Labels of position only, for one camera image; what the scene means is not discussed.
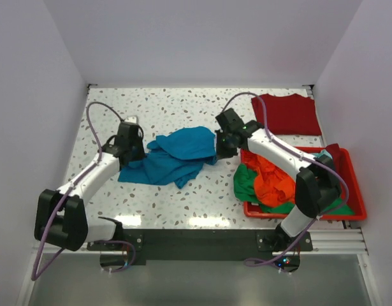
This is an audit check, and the blue t shirt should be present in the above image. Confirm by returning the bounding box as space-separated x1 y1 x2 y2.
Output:
118 126 217 189

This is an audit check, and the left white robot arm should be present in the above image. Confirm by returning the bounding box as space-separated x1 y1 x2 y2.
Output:
34 117 145 251

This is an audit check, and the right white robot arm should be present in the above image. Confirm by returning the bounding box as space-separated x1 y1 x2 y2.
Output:
215 108 342 251

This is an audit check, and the green t shirt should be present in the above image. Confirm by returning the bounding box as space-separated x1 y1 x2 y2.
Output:
233 163 355 216

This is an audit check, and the orange t shirt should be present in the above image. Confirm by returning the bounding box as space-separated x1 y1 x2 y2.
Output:
242 150 296 214

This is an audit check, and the folded dark red t shirt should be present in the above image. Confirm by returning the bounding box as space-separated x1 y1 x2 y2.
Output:
261 94 321 136

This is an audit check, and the light teal t shirt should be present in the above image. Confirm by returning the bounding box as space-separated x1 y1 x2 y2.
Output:
312 149 333 159

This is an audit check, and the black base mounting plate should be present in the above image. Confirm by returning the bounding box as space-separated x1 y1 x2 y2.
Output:
87 228 312 267

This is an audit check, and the dark red crumpled shirt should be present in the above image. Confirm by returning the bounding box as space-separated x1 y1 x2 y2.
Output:
325 143 341 172

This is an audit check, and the red plastic bin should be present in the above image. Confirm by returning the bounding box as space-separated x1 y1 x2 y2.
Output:
243 147 367 221

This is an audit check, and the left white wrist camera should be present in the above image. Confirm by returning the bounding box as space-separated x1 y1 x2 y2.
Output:
124 115 139 124

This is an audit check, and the aluminium frame rail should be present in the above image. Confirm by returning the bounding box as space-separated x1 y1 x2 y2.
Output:
310 229 368 255

